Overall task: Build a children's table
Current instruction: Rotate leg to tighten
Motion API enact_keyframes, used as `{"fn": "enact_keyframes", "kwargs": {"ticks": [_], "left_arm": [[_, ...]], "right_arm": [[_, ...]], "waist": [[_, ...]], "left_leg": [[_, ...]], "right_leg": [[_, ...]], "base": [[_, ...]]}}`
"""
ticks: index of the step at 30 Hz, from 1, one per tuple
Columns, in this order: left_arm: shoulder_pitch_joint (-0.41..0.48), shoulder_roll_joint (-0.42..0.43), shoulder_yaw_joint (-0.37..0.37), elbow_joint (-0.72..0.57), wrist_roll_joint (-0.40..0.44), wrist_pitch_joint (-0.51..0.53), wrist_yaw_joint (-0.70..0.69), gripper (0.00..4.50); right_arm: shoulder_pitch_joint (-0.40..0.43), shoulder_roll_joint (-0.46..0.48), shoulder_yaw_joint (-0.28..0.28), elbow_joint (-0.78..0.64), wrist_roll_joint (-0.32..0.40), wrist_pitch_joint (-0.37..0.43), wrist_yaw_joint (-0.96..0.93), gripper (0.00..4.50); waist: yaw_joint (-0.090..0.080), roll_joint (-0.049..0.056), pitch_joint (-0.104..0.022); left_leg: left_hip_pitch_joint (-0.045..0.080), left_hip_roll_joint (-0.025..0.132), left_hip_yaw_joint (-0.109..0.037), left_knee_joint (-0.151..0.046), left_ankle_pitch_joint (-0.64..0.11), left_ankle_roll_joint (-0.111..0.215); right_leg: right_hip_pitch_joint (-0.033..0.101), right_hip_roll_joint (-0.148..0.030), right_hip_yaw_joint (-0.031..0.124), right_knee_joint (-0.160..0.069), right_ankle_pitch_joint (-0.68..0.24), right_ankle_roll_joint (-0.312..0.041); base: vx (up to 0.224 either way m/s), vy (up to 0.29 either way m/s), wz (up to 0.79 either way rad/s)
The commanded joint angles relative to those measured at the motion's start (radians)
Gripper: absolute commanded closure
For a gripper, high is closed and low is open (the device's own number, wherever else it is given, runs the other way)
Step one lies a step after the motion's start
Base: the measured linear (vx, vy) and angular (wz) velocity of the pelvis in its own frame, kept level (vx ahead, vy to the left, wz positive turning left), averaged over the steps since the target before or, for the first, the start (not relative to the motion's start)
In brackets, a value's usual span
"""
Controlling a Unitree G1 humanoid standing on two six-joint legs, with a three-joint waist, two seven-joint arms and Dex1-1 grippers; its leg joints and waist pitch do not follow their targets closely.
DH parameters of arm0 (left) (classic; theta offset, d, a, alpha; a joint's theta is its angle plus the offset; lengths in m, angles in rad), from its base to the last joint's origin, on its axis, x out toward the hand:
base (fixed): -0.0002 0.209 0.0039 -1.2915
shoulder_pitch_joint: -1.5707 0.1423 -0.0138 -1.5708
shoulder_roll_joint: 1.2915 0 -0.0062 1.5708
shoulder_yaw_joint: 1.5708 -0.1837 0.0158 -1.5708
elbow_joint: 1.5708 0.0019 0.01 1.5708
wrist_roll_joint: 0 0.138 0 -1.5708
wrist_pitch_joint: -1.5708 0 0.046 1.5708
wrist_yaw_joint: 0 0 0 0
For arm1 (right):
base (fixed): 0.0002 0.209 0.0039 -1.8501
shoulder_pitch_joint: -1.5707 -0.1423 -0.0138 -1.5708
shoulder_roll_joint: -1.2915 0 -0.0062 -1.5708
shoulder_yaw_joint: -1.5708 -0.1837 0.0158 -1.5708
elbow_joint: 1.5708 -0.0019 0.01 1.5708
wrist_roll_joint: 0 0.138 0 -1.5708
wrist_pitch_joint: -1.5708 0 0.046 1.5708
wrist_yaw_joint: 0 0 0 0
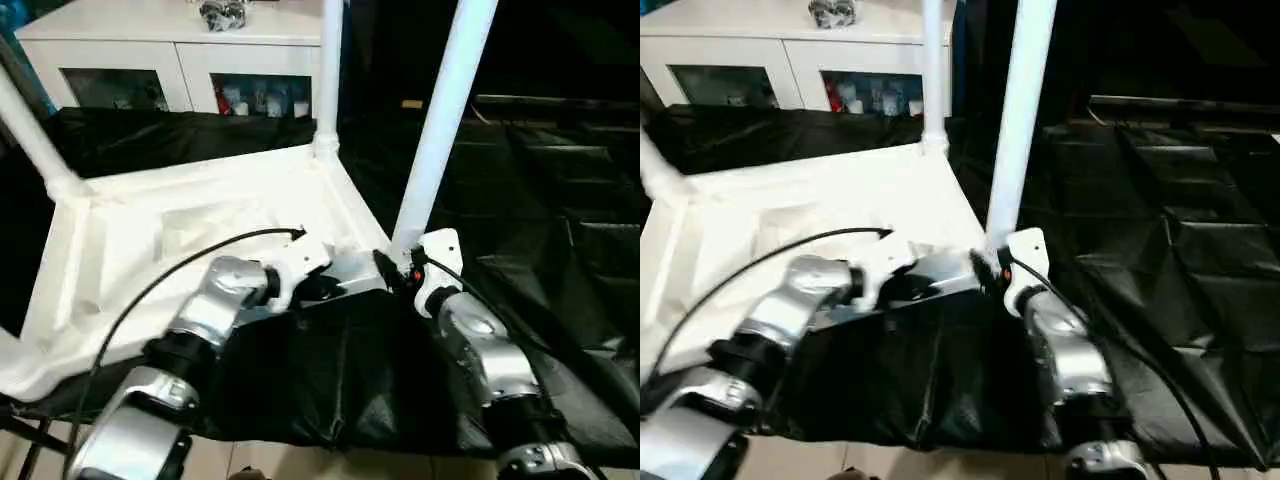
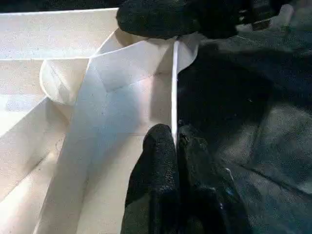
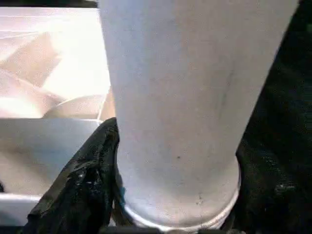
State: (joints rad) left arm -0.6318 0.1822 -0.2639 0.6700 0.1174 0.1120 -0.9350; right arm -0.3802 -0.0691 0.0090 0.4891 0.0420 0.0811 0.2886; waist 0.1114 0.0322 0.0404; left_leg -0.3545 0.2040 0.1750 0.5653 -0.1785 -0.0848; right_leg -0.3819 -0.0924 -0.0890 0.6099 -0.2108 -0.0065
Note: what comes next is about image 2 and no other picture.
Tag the black mat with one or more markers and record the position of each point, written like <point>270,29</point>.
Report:
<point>243,109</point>

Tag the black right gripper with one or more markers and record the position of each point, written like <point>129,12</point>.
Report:
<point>258,12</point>

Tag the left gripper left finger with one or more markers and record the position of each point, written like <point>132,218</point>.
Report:
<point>156,185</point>

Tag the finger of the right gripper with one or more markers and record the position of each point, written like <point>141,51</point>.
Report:
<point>170,17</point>

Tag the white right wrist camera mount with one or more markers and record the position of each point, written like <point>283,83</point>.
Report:
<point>285,13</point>

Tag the white plastic table top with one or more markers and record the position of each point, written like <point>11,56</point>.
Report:
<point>97,97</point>

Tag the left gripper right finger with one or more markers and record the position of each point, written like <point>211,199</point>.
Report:
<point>207,195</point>

